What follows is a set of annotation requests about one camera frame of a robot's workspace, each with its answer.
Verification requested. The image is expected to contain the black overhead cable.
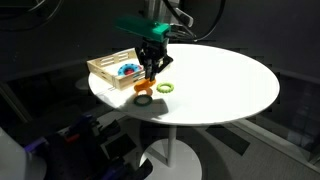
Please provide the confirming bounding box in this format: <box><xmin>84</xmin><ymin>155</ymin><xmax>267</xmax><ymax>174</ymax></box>
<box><xmin>0</xmin><ymin>0</ymin><xmax>65</xmax><ymax>33</ymax></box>

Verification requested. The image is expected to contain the lime green knobby ring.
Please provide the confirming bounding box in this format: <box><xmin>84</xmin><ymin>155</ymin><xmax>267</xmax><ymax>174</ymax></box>
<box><xmin>156</xmin><ymin>81</ymin><xmax>175</xmax><ymax>94</ymax></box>

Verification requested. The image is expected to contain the white rounded object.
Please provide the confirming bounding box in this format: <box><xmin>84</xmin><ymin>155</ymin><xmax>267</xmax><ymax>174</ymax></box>
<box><xmin>0</xmin><ymin>128</ymin><xmax>48</xmax><ymax>180</ymax></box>

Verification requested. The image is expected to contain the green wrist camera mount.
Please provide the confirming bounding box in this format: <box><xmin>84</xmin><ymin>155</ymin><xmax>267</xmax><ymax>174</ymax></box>
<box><xmin>114</xmin><ymin>14</ymin><xmax>173</xmax><ymax>44</ymax></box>

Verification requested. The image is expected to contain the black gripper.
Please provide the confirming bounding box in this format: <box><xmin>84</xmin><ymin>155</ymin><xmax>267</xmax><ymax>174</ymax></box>
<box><xmin>135</xmin><ymin>38</ymin><xmax>174</xmax><ymax>82</ymax></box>

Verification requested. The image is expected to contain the white table pedestal base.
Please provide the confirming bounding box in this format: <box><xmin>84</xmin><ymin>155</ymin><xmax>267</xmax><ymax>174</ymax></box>
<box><xmin>139</xmin><ymin>124</ymin><xmax>203</xmax><ymax>180</ymax></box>

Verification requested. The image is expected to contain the dark green ring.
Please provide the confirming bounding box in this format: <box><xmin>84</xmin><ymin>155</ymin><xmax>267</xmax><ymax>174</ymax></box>
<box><xmin>133</xmin><ymin>94</ymin><xmax>154</xmax><ymax>108</ymax></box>

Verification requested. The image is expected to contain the purple bar piece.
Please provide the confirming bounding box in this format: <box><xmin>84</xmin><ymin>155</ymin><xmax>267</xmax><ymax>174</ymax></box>
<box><xmin>23</xmin><ymin>136</ymin><xmax>51</xmax><ymax>154</ymax></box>

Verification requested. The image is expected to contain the orange knobby ring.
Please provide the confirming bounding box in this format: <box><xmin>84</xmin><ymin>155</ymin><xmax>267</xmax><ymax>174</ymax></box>
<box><xmin>133</xmin><ymin>78</ymin><xmax>158</xmax><ymax>96</ymax></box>

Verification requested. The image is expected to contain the black stand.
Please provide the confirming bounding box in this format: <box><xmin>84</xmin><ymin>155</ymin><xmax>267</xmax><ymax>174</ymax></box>
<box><xmin>79</xmin><ymin>119</ymin><xmax>113</xmax><ymax>172</ymax></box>

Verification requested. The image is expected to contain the wooden slatted tray box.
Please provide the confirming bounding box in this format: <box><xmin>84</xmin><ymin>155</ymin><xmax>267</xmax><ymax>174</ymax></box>
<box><xmin>86</xmin><ymin>48</ymin><xmax>172</xmax><ymax>92</ymax></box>

